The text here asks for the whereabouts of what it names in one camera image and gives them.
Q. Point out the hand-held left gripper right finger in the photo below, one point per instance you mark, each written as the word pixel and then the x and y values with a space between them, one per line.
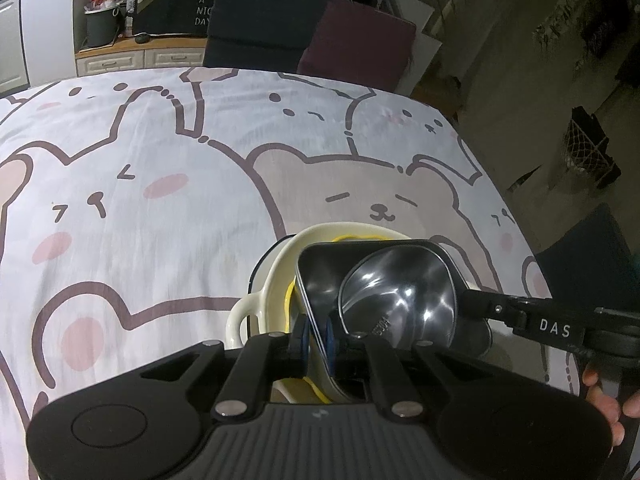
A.
pixel 331 342

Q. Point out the maroon upholstered chair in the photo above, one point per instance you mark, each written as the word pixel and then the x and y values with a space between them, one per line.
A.
pixel 360 45

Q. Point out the round steel bowl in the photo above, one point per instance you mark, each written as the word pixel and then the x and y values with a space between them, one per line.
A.
pixel 400 300

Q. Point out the black rectangular tray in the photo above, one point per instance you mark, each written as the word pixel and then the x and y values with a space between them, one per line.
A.
pixel 320 270

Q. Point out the black net basket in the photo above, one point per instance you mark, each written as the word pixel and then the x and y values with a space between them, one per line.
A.
pixel 592 147

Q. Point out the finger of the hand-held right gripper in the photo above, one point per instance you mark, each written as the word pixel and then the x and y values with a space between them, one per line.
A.
pixel 525 317

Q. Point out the person's right hand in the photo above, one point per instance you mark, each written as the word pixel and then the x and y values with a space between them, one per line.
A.
pixel 607 402

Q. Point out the dark upholstered chair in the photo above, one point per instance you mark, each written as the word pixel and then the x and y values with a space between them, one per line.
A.
pixel 260 25

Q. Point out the dark blue cushion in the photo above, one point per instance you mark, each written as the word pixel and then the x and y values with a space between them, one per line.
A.
pixel 595 260

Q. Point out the dark computer mouse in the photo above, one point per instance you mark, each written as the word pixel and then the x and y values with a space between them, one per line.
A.
pixel 142 38

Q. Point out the cartoon bear printed cloth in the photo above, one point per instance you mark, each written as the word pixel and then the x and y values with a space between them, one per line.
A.
pixel 150 185

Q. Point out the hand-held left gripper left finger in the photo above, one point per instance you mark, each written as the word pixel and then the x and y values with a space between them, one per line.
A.
pixel 300 342

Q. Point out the black lettered sign board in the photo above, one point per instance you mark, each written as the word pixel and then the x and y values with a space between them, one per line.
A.
pixel 175 2

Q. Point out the white cabinet doors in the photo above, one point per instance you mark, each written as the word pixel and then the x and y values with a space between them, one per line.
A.
pixel 12 45

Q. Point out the wooden-topped drawer cabinet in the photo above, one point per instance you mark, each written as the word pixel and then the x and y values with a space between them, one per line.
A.
pixel 140 57

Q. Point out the white refrigerator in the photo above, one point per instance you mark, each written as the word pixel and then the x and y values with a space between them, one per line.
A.
pixel 47 20

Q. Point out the dark green bucket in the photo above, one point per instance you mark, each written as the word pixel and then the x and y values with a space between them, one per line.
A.
pixel 102 27

